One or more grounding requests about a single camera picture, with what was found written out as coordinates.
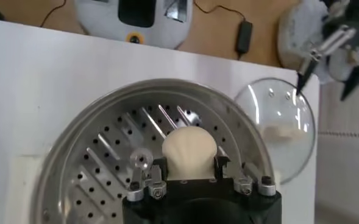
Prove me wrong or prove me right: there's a black power adapter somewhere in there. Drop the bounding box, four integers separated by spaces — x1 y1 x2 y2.
235 19 254 55

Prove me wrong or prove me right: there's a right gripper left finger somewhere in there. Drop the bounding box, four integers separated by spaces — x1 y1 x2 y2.
126 148 169 202

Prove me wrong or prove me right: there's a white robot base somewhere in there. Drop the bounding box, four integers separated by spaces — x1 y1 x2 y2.
74 0 194 50

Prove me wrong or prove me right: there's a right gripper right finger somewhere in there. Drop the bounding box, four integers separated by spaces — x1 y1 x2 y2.
213 153 277 197

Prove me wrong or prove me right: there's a glass lid with beige handle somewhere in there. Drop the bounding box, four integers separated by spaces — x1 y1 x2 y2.
233 77 317 185

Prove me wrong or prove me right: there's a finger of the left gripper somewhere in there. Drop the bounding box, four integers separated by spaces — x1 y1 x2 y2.
340 51 359 102
296 26 357 95

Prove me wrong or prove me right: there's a black adapter cable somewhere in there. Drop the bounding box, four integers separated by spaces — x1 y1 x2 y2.
193 0 246 23

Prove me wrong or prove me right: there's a cream steamed baozi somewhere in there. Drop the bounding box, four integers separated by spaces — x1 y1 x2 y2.
162 126 219 181

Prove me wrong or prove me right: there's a thin black floor cable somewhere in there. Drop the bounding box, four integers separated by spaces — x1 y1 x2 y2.
40 0 67 27

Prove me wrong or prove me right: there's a perforated steel steamer basket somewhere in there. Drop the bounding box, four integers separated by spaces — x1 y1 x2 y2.
29 78 274 224

